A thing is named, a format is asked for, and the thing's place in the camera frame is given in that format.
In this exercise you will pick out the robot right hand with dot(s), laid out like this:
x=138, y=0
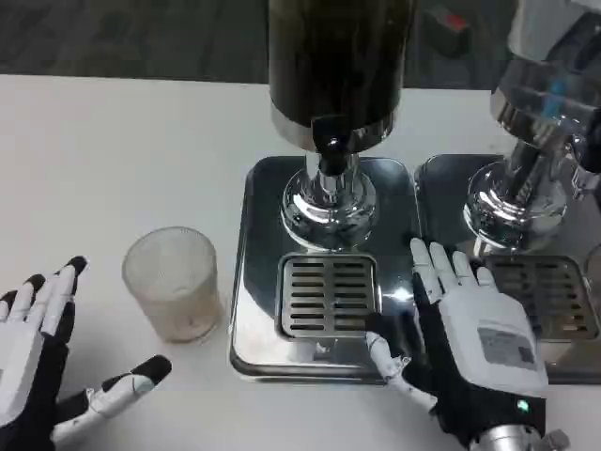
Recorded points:
x=474, y=329

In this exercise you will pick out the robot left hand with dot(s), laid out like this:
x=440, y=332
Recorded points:
x=23, y=338

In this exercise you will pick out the clear ribbed glass cup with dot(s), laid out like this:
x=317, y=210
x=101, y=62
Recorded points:
x=174, y=291

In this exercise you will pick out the silver robot right forearm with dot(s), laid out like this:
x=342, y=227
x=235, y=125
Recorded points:
x=507, y=439

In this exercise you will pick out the steel slotted drip grid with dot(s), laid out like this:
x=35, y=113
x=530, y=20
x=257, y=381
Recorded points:
x=328, y=296
x=554, y=291

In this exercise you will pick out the steel drip tray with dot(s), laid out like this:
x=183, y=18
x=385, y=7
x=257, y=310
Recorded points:
x=446, y=197
x=258, y=282

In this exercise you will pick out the drink dispenser with clear tank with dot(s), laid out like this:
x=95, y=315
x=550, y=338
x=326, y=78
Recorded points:
x=530, y=141

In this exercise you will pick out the black dispenser tap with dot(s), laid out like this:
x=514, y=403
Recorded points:
x=333, y=150

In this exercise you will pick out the black box with red patch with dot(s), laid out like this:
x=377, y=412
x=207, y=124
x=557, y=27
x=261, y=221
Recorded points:
x=446, y=33

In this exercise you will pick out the drink dispenser with dark tank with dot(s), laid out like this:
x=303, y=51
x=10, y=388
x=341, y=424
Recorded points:
x=333, y=56

